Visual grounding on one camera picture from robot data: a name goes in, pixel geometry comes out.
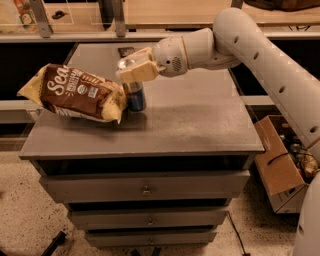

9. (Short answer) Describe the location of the brown chip bag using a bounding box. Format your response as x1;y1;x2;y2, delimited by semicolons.
17;64;127;123

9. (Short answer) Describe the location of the metal shelf bracket middle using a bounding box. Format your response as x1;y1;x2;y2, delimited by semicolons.
112;0;126;37

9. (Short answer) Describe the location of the orange white bag on shelf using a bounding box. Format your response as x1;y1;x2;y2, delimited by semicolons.
0;0;38;33

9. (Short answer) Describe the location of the metal shelf bracket left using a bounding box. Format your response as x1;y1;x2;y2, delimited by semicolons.
29;0;53;38

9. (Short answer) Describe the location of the grey drawer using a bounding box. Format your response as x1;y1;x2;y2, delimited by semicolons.
68;207;227;230
39;170;250;203
85;228;216;247

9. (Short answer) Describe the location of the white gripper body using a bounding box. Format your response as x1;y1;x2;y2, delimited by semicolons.
152;36;188;77

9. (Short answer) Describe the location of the crinkled snack bag in box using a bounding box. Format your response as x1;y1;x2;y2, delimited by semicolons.
301;151;319;178

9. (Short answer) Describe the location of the metal shelf bracket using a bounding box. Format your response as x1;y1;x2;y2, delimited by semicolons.
112;0;126;37
29;0;53;38
231;0;243;9

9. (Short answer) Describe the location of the bottom grey drawer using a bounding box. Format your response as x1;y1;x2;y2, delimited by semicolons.
85;228;216;247

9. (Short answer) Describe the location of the dark bag on shelf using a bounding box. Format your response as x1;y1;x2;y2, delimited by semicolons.
244;0;320;12

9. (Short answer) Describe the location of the black floor cable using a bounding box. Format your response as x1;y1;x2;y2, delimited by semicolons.
227;213;252;256

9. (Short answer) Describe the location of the small black packet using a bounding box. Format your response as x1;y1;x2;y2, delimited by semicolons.
118;47;135;58

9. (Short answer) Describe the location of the red bull can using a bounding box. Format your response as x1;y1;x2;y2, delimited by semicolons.
117;59;146;112

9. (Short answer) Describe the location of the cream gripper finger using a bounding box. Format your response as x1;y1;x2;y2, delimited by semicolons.
127;47;153;63
116;60;161;83

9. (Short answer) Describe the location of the top grey drawer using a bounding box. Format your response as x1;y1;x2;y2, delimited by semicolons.
39;170;250;203

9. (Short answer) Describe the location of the grey drawer cabinet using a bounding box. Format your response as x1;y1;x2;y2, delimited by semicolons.
19;40;266;249

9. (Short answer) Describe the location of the middle grey drawer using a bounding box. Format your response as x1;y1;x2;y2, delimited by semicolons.
68;207;227;230

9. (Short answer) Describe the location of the metal shelf bracket right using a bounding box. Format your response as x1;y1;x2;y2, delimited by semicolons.
231;0;243;9

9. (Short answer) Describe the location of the cardboard box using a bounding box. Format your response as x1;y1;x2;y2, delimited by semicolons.
255;115;313;214

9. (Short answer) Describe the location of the black stand leg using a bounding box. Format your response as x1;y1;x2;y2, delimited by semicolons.
41;231;66;256

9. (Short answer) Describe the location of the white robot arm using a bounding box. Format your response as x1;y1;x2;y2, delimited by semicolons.
116;7;320;161

